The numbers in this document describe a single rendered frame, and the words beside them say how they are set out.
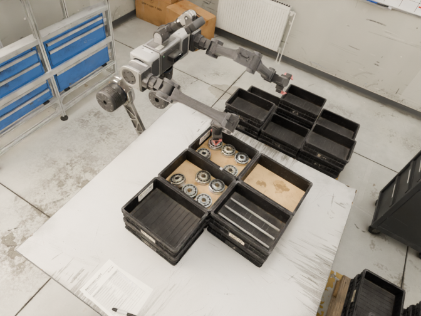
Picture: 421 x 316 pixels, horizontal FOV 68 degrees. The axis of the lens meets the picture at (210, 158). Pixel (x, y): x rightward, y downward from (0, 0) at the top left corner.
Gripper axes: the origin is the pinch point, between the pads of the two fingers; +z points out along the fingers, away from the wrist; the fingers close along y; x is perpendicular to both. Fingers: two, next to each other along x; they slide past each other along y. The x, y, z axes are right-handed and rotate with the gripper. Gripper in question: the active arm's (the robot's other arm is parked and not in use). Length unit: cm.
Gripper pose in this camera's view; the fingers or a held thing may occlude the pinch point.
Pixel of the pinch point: (215, 140)
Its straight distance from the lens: 221.4
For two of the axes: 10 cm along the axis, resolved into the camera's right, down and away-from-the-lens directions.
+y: -0.7, -7.9, 6.1
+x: -9.9, -0.1, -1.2
